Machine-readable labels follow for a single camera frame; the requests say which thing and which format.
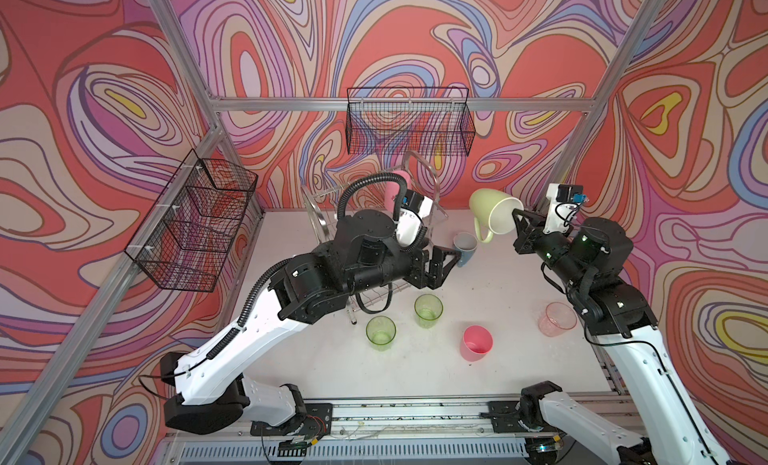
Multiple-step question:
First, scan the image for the black wire basket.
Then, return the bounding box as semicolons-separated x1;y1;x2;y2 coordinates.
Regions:
124;150;258;293
345;85;476;158

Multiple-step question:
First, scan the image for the steel two-tier dish rack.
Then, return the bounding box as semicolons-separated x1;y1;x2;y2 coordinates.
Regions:
295;163;447;323

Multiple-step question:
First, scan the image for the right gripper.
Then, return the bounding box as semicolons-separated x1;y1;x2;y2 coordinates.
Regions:
512;206;590;291

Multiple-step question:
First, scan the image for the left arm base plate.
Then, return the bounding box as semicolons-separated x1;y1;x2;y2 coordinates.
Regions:
250;402;333;438

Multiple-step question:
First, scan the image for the green transparent cup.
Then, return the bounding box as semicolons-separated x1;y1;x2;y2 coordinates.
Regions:
365;316;397;351
414;294;444;329

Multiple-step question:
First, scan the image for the blue ceramic mug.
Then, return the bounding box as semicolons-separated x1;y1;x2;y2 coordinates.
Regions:
453;232;478;268

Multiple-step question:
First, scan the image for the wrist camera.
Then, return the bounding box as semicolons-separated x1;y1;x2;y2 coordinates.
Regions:
544;183;587;234
396;189;433;248

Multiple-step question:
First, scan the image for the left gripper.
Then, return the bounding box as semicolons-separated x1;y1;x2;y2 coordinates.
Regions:
342;232;463;300

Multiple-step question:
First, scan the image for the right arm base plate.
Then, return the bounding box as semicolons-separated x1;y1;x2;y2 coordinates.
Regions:
479;400;561;434

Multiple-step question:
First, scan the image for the clear pink glass cup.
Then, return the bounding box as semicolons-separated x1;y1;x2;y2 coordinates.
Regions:
537;302;579;337

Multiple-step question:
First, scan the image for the black wire basket left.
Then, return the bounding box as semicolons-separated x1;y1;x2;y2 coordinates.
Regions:
124;150;258;293

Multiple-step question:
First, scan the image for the green transparent cup right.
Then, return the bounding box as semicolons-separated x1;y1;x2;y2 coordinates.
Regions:
414;294;444;329

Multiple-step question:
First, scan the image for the black wire basket back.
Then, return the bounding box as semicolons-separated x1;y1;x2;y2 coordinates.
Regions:
345;85;476;158

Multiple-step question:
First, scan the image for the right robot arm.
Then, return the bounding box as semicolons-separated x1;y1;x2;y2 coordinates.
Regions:
512;210;733;464

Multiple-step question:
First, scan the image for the light green ceramic mug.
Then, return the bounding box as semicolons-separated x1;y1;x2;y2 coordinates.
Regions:
469;188;524;244

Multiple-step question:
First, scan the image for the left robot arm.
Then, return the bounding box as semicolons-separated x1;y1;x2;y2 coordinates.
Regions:
161;209;460;435

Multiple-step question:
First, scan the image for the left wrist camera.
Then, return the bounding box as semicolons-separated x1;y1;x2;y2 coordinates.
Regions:
396;189;433;248

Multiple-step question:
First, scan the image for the green transparent cup left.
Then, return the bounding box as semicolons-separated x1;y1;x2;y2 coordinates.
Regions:
365;316;397;351

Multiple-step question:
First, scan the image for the pink plastic cup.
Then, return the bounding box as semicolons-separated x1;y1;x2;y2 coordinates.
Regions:
460;325;494;362
383;170;411;212

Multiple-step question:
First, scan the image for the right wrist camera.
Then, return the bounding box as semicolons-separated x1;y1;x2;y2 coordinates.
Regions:
544;183;587;234

